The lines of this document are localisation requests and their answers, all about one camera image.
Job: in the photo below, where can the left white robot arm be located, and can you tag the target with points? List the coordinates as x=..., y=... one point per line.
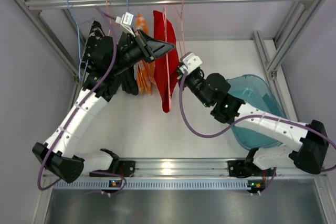
x=108, y=60

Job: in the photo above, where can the left pink hanger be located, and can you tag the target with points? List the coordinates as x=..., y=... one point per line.
x=111, y=21

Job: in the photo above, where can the plain black trousers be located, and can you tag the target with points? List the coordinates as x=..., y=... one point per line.
x=128, y=82

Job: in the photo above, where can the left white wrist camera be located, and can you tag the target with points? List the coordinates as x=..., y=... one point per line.
x=125, y=23

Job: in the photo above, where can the black white patterned trousers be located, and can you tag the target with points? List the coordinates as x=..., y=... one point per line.
x=96, y=32

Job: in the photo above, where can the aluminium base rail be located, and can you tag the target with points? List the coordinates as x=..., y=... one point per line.
x=173, y=167

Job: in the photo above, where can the pink hanger of red trousers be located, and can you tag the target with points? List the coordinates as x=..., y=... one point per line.
x=169, y=92

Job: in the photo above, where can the red trousers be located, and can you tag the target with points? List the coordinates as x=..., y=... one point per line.
x=160, y=73

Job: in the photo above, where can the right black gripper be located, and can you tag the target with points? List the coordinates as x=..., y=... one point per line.
x=189, y=73

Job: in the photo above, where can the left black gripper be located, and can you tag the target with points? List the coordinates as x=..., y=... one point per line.
x=145, y=47

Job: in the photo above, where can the empty right pink hanger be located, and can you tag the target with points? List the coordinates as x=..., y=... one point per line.
x=179, y=15

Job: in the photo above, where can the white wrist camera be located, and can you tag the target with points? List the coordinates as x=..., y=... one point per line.
x=189, y=63
x=125, y=23

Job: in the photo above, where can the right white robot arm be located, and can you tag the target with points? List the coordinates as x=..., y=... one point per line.
x=303, y=145

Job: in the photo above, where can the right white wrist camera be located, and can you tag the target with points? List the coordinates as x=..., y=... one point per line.
x=189, y=63

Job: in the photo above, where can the slotted grey cable duct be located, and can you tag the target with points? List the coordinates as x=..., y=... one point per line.
x=161, y=184

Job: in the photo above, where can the orange white trousers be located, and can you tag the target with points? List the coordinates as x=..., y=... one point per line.
x=144, y=72

